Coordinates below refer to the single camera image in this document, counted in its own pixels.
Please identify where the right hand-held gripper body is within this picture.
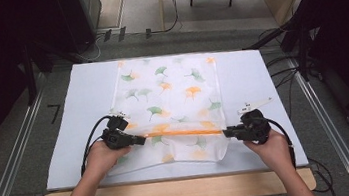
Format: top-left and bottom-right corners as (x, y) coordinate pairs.
(235, 96), (280, 147)

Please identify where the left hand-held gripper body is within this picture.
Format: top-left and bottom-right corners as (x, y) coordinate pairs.
(98, 108), (135, 152)

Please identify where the white table mat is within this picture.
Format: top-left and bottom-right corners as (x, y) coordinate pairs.
(31, 36), (310, 196)

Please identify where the bundle of black floor cables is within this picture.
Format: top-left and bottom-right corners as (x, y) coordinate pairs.
(257, 25), (306, 101)

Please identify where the person's right hand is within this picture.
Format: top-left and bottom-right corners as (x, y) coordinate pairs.
(242, 127), (295, 174)

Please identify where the black cabinet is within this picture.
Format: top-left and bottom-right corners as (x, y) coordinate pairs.
(56, 0), (108, 56)

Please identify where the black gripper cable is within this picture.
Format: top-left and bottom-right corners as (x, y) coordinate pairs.
(263, 114), (298, 172)
(73, 114), (121, 178)

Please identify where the black floor cable loop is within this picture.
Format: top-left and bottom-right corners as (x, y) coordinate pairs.
(306, 153), (338, 196)

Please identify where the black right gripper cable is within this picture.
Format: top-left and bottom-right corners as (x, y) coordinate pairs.
(263, 114), (298, 172)

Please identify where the leaf-print mesh bag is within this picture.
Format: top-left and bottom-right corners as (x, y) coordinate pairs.
(94, 48), (234, 177)

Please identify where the white floor cable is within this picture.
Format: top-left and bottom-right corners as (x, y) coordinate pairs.
(74, 36), (104, 65)

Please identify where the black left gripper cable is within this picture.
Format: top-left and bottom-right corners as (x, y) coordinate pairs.
(73, 114), (121, 178)

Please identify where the black metal stand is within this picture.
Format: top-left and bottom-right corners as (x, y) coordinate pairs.
(240, 16), (329, 90)

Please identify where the black power plug with cable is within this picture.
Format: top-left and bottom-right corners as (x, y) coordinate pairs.
(140, 0), (187, 40)

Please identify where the person's left hand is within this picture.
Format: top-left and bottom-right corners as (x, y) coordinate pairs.
(81, 137), (136, 183)

